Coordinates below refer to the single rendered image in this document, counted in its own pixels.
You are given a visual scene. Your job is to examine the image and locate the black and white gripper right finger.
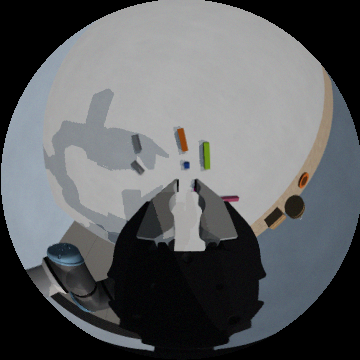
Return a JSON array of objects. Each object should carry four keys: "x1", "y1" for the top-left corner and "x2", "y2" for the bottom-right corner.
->
[{"x1": 194, "y1": 179, "x2": 266, "y2": 280}]

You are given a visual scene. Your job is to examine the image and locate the orange rod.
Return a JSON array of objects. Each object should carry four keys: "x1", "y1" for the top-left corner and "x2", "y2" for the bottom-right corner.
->
[{"x1": 177, "y1": 128, "x2": 188, "y2": 152}]

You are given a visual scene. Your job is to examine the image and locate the lime green rod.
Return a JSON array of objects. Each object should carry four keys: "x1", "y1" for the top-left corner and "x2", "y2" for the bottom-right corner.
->
[{"x1": 203, "y1": 142, "x2": 210, "y2": 170}]

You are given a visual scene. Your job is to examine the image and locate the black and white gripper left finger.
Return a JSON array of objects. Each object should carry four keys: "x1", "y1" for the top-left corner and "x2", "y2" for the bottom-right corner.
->
[{"x1": 107, "y1": 179, "x2": 179, "y2": 280}]

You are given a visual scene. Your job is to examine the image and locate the dark pink rod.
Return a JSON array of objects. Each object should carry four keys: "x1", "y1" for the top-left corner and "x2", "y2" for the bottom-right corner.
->
[{"x1": 221, "y1": 196, "x2": 239, "y2": 202}]

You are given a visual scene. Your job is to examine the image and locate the dark grey rod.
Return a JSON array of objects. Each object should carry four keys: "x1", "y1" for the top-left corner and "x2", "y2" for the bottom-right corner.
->
[
  {"x1": 131, "y1": 134, "x2": 142, "y2": 151},
  {"x1": 130, "y1": 160, "x2": 145, "y2": 175}
]

